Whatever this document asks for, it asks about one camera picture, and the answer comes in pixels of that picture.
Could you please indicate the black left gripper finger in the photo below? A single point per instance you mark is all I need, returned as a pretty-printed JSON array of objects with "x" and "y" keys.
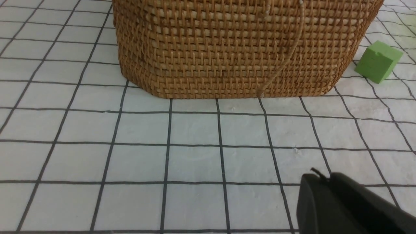
[{"x": 339, "y": 205}]

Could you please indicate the white checkered tablecloth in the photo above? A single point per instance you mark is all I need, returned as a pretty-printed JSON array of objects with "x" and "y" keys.
[{"x": 84, "y": 151}]

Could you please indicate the green foam cube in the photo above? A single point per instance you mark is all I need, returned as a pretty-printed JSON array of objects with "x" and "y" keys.
[{"x": 378, "y": 62}]

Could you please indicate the woven rattan basket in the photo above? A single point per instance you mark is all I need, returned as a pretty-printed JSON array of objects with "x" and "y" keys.
[{"x": 229, "y": 49}]

